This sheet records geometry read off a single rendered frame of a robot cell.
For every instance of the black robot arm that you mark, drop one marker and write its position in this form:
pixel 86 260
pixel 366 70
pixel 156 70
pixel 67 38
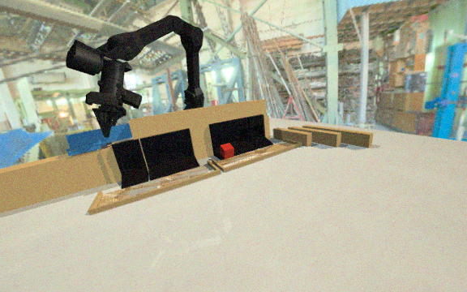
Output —
pixel 128 45

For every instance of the red block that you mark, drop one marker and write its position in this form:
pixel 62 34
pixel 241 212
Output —
pixel 227 150

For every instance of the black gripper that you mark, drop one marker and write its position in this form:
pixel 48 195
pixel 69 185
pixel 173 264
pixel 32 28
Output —
pixel 110 108

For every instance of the blue bar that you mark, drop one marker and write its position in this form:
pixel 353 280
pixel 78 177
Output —
pixel 93 140

